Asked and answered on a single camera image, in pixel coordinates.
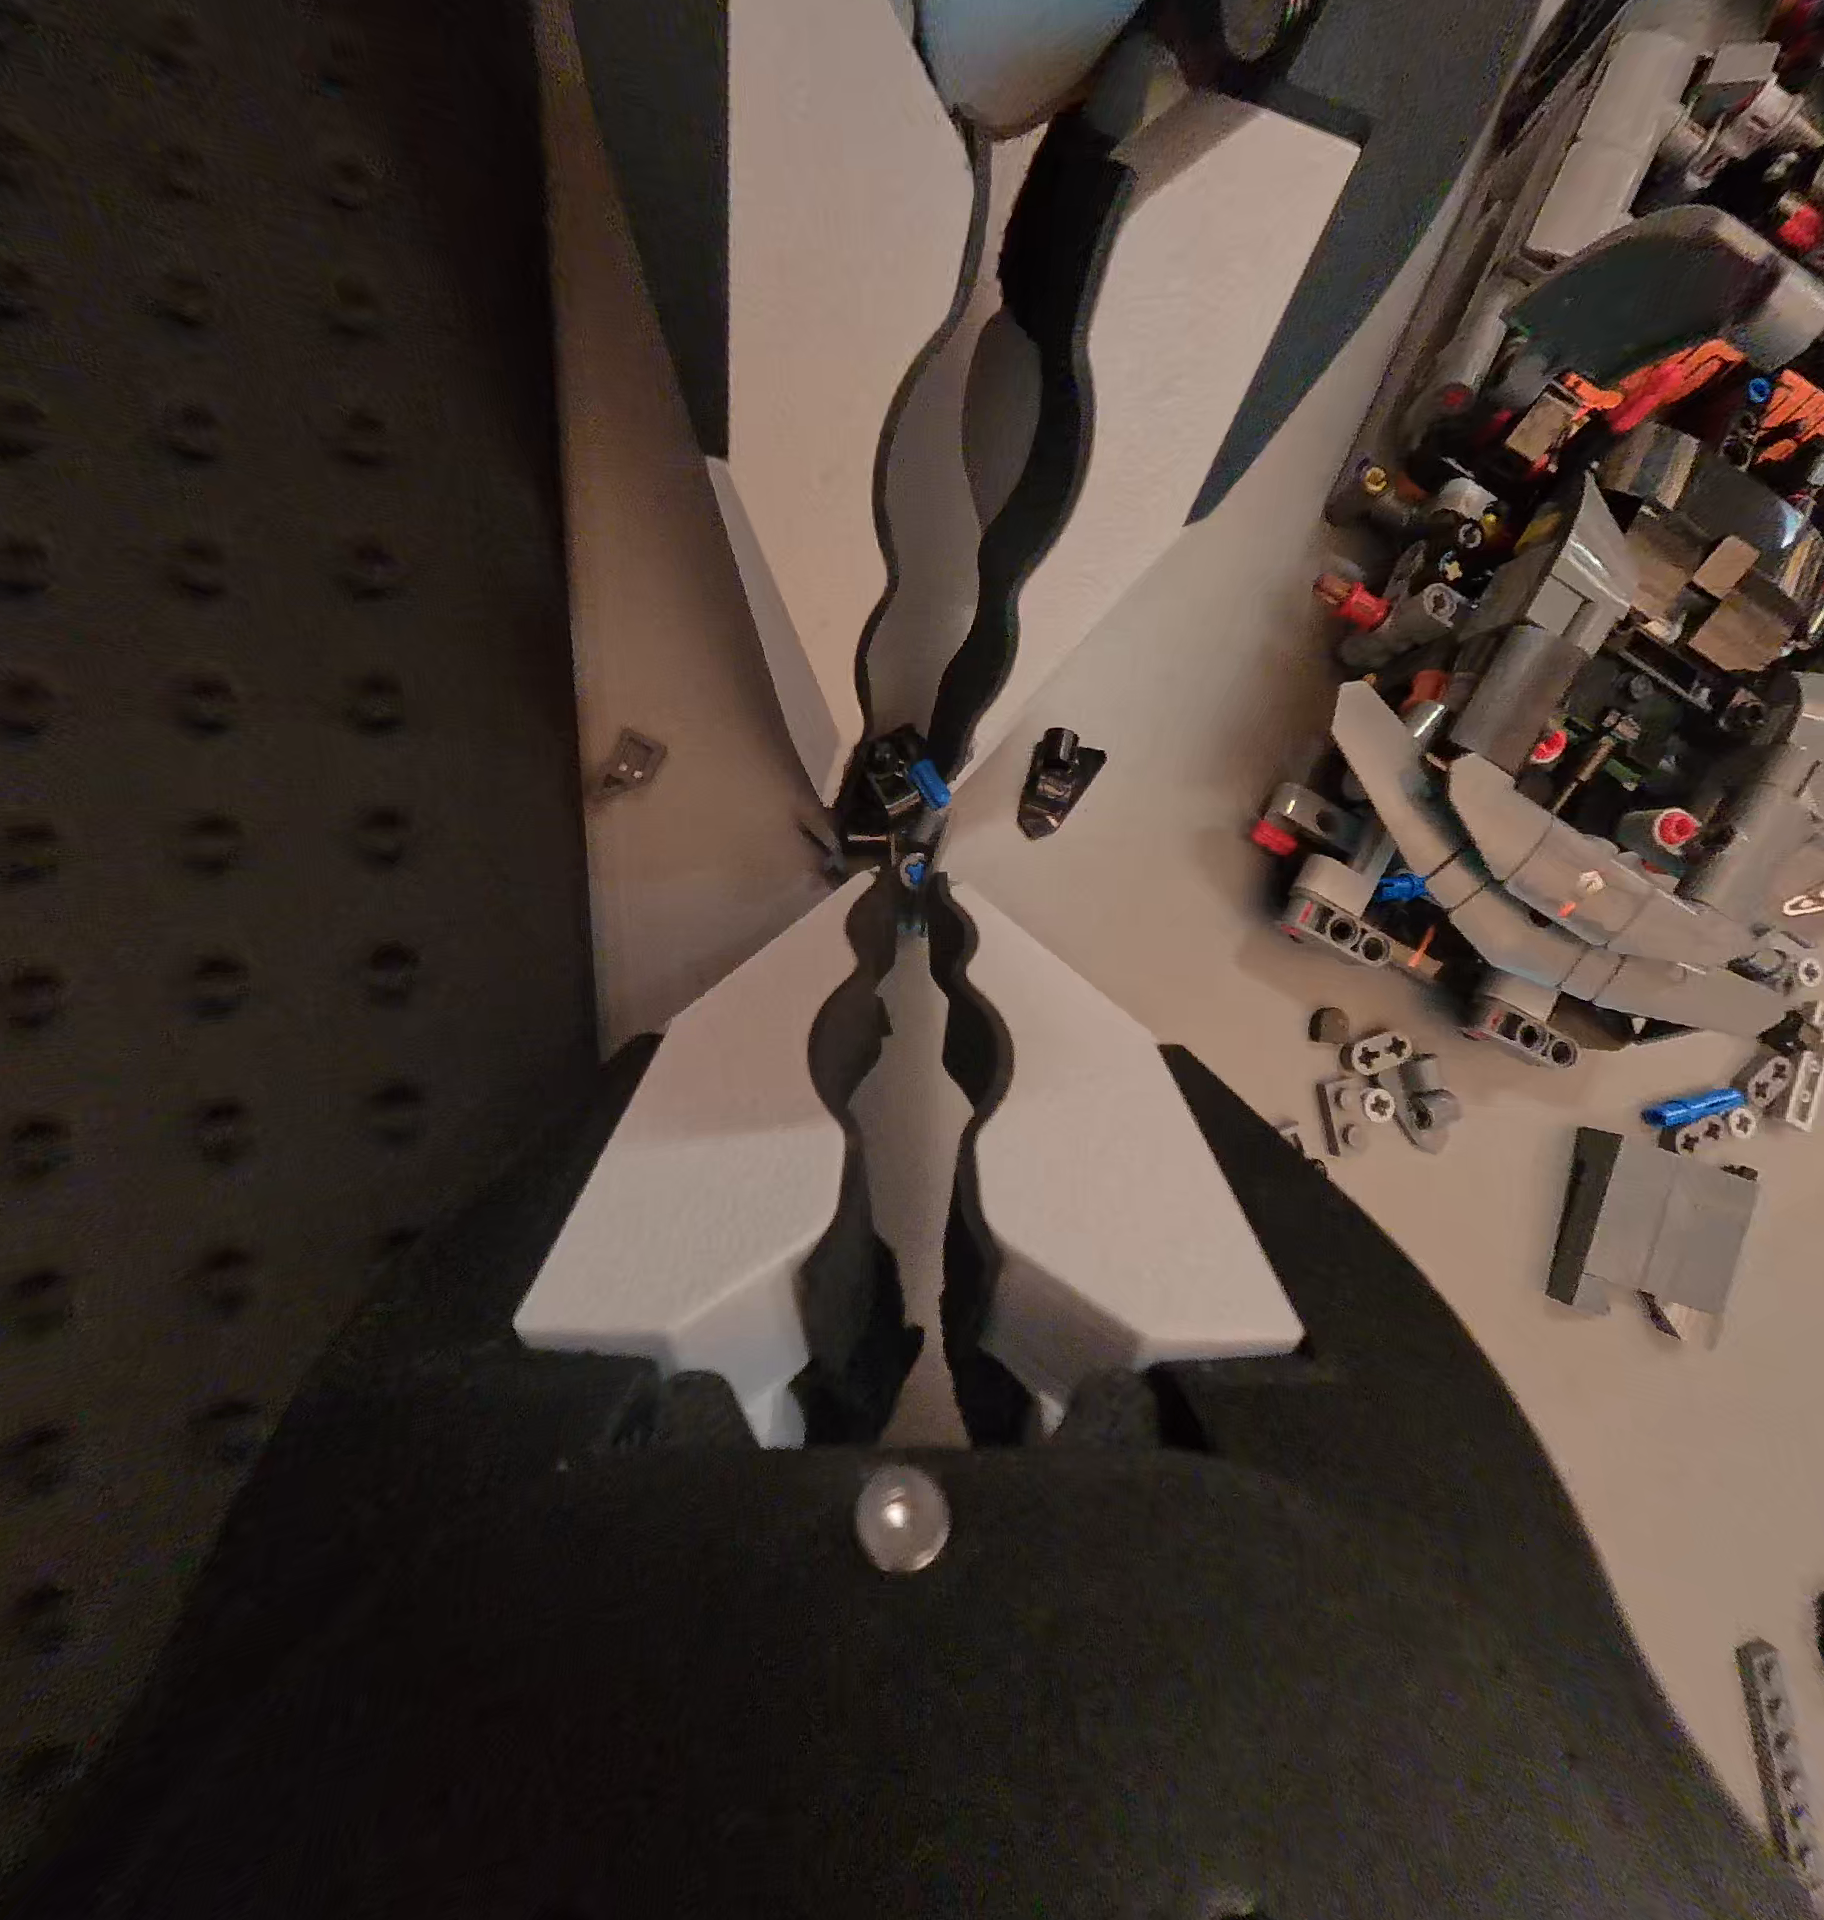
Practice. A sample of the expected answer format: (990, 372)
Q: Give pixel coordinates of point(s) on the lego car model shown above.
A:
(1647, 302)

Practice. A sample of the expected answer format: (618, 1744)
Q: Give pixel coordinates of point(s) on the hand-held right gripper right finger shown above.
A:
(1136, 1201)

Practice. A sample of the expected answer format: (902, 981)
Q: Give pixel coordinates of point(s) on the black lego connector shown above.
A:
(1060, 788)

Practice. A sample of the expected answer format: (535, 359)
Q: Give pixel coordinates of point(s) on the small black lego pin piece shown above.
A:
(1781, 1032)

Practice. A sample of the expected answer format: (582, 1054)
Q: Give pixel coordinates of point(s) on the dark half-round lego tile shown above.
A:
(1327, 1028)

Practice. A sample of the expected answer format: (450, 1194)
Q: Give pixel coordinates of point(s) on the grey lego plate with holes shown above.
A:
(1716, 1137)
(1767, 1084)
(1377, 1052)

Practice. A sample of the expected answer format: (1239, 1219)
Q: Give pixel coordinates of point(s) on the light grey small lego plate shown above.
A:
(1347, 1117)

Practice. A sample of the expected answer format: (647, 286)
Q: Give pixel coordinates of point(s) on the grey lego connector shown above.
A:
(1430, 1112)

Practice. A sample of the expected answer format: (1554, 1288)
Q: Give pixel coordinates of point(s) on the blue lego axle pin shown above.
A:
(1691, 1112)

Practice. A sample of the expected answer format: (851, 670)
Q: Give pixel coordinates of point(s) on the dark grey lego panel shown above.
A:
(1676, 1232)

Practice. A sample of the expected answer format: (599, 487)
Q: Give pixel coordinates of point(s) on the black perforated board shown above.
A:
(251, 752)

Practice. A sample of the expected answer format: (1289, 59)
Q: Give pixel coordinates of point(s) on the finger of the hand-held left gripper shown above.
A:
(822, 302)
(1212, 302)

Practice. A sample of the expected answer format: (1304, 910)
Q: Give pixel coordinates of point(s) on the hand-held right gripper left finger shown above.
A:
(672, 1201)

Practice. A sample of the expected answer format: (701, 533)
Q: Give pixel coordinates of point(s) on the black lego piece blue pin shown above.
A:
(881, 781)

